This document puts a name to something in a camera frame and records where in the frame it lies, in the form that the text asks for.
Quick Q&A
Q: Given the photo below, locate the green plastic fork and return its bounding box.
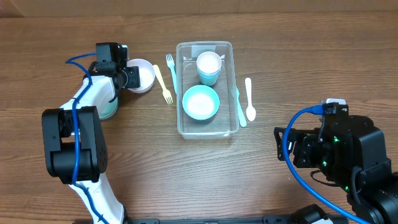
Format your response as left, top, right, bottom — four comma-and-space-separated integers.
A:
229, 86, 247, 128

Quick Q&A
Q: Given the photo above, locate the yellow plastic fork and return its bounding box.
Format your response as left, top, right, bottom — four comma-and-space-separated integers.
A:
153, 65, 173, 105

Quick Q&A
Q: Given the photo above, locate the blue plastic fork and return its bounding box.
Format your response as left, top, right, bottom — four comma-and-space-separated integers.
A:
165, 54, 177, 93

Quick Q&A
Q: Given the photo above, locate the pale green bowl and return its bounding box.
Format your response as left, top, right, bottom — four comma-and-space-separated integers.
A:
99, 97, 118, 120

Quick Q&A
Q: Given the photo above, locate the pink plastic cup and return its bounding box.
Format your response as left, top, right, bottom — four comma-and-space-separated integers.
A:
197, 52, 221, 75

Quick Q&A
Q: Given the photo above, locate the right blue cable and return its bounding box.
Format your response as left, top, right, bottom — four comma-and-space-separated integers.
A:
281, 105, 371, 224

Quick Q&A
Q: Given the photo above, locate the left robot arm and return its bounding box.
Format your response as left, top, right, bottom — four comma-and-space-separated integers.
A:
42, 66, 139, 223

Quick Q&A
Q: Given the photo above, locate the blue bowl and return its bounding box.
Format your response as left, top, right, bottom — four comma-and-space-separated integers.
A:
182, 85, 220, 121

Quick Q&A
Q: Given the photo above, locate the green plastic cup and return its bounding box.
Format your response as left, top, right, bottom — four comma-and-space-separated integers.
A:
199, 73, 219, 86

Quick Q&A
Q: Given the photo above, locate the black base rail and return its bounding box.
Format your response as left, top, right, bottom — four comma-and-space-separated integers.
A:
72, 203, 349, 224

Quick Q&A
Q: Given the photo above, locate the white plastic spoon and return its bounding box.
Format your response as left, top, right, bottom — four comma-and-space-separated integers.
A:
244, 77, 256, 121

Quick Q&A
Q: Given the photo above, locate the white pink bowl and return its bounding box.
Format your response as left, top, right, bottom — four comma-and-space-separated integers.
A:
127, 58, 155, 93

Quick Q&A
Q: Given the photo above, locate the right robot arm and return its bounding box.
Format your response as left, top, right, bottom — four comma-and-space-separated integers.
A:
274, 102, 397, 223

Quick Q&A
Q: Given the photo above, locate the clear plastic container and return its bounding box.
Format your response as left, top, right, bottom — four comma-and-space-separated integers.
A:
175, 41, 239, 139

